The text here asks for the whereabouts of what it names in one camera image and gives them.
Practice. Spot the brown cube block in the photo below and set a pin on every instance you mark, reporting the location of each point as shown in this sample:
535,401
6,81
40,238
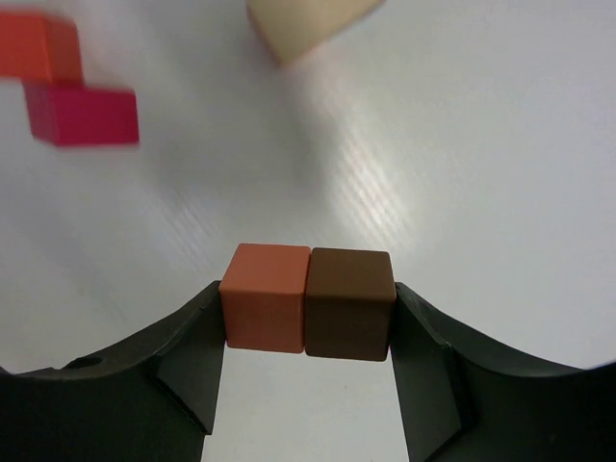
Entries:
349,300

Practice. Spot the magenta roof block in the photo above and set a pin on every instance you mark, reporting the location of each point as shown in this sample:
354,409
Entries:
69,116

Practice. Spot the red-orange cube block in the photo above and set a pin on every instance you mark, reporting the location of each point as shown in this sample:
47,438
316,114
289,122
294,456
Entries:
39,47

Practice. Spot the salmon cube block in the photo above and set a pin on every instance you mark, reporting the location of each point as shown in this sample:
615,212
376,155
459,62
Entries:
262,294

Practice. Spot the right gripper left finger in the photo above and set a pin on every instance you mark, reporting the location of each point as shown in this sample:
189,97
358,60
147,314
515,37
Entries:
149,397

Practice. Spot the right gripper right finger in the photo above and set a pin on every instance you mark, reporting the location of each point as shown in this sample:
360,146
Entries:
464,396

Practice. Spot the natural wood cube block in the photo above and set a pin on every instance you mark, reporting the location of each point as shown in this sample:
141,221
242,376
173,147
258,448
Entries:
291,28

